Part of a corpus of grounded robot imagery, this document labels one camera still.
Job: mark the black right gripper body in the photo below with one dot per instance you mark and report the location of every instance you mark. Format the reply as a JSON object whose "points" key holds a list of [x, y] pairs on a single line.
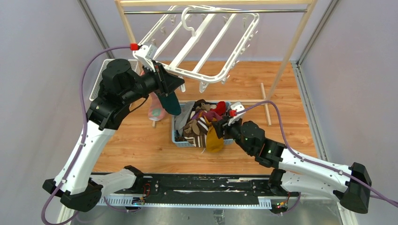
{"points": [[221, 129]]}

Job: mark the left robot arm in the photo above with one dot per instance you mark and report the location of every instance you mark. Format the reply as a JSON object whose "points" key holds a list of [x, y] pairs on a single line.
{"points": [[119, 87]]}

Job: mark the mustard yellow sock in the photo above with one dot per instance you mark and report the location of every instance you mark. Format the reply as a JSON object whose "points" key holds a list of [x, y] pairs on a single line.
{"points": [[213, 143]]}

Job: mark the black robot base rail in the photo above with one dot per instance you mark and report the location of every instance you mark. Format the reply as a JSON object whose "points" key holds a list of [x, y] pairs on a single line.
{"points": [[230, 191]]}

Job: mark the blue plastic sock basket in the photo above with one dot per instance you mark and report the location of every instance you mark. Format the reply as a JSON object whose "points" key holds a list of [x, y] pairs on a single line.
{"points": [[200, 105]]}

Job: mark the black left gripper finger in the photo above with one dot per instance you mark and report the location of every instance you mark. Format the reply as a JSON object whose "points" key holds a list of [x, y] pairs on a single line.
{"points": [[173, 81], [171, 88]]}

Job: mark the white plastic clip hanger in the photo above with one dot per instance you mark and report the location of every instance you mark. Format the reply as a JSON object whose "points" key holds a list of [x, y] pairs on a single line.
{"points": [[201, 42]]}

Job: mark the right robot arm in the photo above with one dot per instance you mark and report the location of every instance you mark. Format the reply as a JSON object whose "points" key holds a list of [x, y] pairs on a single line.
{"points": [[296, 172]]}

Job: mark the grey sock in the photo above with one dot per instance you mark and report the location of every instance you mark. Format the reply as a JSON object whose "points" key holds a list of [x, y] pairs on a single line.
{"points": [[182, 118]]}

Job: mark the brown white striped sock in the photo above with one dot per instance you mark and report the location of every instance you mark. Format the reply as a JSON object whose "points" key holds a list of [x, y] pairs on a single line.
{"points": [[195, 132]]}

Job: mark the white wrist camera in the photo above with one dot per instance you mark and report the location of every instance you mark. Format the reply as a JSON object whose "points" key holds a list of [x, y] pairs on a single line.
{"points": [[236, 112], [145, 55]]}

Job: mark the green reindeer sock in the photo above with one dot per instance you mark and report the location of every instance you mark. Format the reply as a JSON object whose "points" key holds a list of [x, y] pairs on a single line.
{"points": [[170, 104]]}

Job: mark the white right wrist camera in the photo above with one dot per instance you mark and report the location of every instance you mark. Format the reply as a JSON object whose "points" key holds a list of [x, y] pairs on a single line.
{"points": [[236, 112]]}

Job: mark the purple striped sock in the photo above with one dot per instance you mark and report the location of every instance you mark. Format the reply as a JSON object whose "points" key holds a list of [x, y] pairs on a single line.
{"points": [[210, 115]]}

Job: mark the pink patterned sock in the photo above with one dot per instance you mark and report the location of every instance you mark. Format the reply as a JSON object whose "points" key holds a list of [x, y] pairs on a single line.
{"points": [[156, 112]]}

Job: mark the red sock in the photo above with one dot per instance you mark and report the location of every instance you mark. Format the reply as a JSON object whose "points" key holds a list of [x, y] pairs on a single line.
{"points": [[220, 108]]}

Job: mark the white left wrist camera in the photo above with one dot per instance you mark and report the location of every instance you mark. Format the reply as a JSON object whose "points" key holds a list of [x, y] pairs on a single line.
{"points": [[145, 55]]}

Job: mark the wooden clothes rack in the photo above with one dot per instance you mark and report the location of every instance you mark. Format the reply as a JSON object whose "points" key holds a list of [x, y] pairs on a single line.
{"points": [[125, 8]]}

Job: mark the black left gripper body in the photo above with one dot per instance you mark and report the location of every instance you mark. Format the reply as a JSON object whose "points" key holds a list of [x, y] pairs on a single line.
{"points": [[161, 86]]}

